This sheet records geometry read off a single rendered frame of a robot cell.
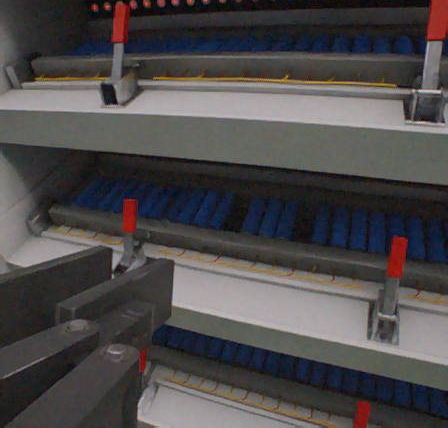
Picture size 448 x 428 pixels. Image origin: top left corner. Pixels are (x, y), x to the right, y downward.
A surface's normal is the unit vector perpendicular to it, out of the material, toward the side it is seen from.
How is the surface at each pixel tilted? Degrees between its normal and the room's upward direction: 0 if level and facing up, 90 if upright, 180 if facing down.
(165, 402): 23
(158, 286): 90
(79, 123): 113
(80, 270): 90
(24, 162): 90
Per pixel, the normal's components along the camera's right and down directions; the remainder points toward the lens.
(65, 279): 0.94, 0.12
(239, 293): -0.11, -0.76
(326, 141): -0.32, 0.63
